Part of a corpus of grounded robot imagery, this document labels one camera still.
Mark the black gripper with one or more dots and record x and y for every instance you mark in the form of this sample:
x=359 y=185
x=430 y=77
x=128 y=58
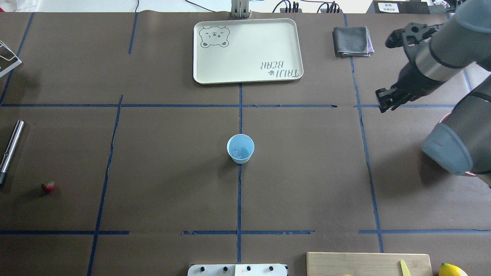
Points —
x=413 y=82

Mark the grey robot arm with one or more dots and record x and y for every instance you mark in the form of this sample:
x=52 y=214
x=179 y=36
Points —
x=465 y=39

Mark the light blue plastic cup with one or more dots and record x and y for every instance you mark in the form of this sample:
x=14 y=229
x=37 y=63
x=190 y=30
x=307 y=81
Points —
x=240 y=148

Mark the pink bowl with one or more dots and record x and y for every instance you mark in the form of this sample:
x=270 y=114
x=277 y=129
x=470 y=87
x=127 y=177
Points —
x=441 y=119

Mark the grey folded cloth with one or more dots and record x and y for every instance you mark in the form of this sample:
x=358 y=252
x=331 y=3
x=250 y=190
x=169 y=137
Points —
x=352 y=41

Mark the cream bear serving tray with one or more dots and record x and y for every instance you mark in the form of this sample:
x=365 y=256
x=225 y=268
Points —
x=241 y=51

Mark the yellow plastic knife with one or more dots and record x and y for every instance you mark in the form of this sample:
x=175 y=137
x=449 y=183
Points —
x=404 y=268

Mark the yellow lemon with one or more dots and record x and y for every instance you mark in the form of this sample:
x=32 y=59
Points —
x=447 y=269

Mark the bamboo cutting board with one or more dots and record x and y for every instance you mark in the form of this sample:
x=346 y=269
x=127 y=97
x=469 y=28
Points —
x=366 y=264

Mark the red strawberry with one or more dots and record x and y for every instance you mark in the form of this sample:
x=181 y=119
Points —
x=48 y=187

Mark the steel muddler with black tip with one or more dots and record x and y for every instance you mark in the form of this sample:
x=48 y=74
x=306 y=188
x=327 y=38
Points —
x=9 y=152

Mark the aluminium frame post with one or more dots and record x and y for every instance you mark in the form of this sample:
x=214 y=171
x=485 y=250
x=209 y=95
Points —
x=240 y=9

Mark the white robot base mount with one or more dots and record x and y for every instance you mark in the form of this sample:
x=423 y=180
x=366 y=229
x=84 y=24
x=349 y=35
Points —
x=262 y=269

